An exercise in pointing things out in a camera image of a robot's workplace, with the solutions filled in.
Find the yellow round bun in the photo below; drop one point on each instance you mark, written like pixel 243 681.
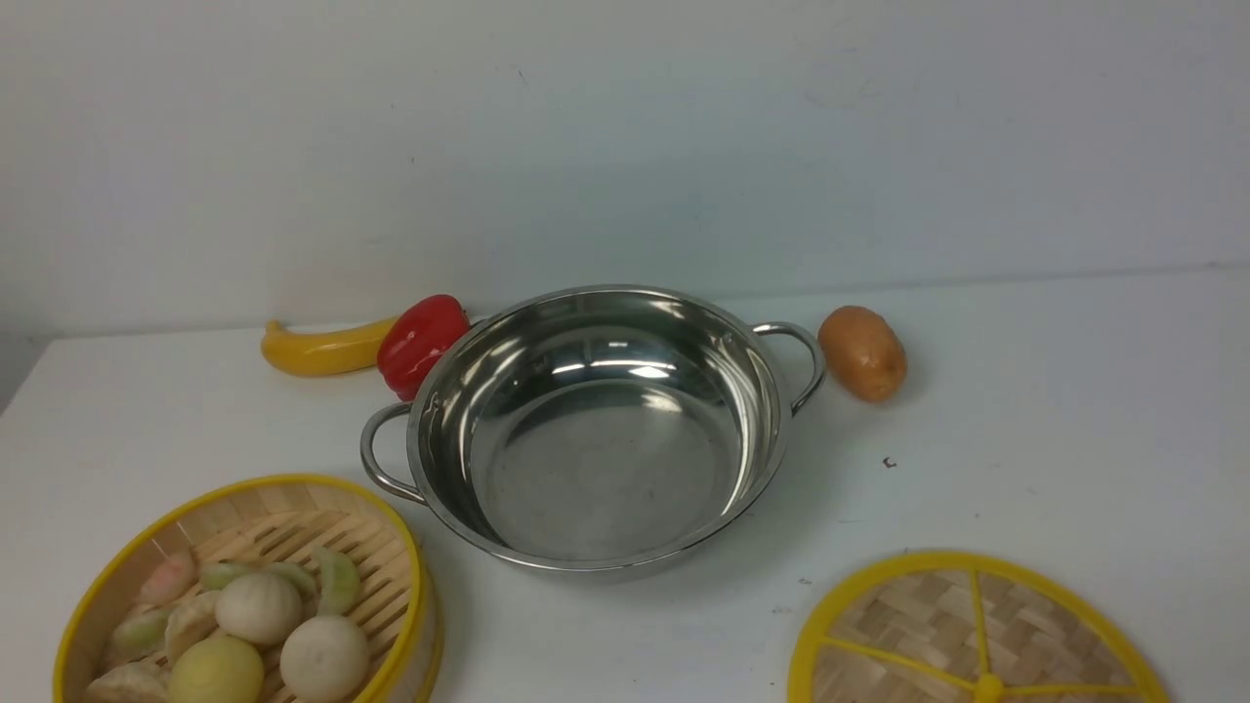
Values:
pixel 218 669

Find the yellow toy banana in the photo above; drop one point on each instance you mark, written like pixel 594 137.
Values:
pixel 324 354

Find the yellow rimmed woven steamer lid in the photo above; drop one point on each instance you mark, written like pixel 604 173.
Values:
pixel 945 626

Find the white round bun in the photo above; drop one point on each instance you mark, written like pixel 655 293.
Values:
pixel 260 608
pixel 325 659

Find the pale dumpling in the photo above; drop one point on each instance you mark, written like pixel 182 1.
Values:
pixel 189 623

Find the brown toy potato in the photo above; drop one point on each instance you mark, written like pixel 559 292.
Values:
pixel 863 353

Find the yellow rimmed bamboo steamer basket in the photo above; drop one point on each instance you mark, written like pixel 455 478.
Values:
pixel 270 519

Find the pink dumpling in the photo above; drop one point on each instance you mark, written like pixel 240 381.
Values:
pixel 169 580

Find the stainless steel two-handled pot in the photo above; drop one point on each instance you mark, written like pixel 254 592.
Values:
pixel 598 429

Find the red toy bell pepper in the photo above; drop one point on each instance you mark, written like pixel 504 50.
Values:
pixel 417 342

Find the green dumpling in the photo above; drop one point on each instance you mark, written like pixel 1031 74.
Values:
pixel 340 582
pixel 138 637

